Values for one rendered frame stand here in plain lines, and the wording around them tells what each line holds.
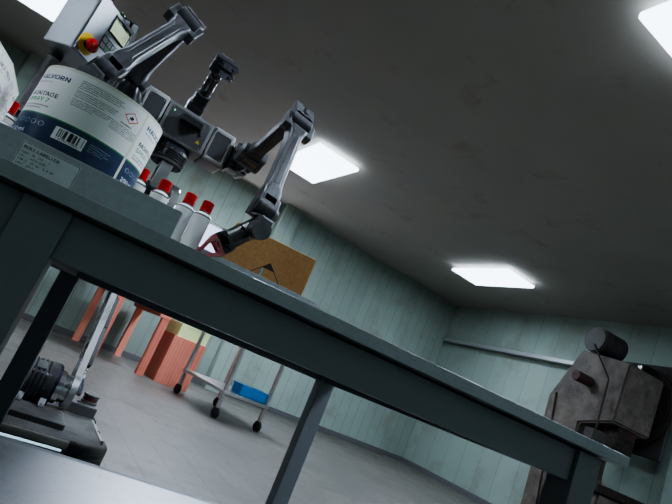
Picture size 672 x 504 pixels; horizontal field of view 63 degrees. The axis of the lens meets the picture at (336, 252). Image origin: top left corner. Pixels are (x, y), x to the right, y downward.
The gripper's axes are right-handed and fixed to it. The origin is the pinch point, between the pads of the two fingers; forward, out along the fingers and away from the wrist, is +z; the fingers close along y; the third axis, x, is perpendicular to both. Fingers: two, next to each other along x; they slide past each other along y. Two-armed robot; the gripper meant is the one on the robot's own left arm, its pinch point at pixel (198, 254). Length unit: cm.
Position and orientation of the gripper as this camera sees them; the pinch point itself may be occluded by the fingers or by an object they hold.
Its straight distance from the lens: 159.1
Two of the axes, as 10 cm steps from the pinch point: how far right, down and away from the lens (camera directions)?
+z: -8.2, 4.3, -3.9
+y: 4.0, -0.8, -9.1
